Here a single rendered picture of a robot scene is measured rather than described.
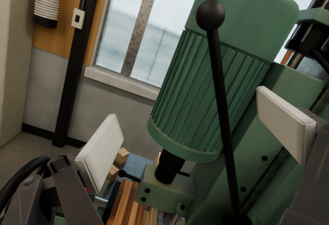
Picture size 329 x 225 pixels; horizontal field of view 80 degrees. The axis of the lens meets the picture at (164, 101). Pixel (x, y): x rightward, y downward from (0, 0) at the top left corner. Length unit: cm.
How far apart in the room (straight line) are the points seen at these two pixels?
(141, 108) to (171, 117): 149
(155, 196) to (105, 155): 37
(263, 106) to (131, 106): 172
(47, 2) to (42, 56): 49
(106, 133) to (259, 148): 32
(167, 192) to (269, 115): 39
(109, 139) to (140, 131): 180
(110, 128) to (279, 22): 28
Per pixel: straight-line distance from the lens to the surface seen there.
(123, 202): 58
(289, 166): 44
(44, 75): 203
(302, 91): 40
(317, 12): 42
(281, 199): 43
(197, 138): 37
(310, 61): 49
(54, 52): 192
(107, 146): 17
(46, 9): 171
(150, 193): 52
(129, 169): 77
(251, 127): 40
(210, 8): 25
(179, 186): 54
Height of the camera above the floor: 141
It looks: 20 degrees down
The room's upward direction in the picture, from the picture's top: 22 degrees clockwise
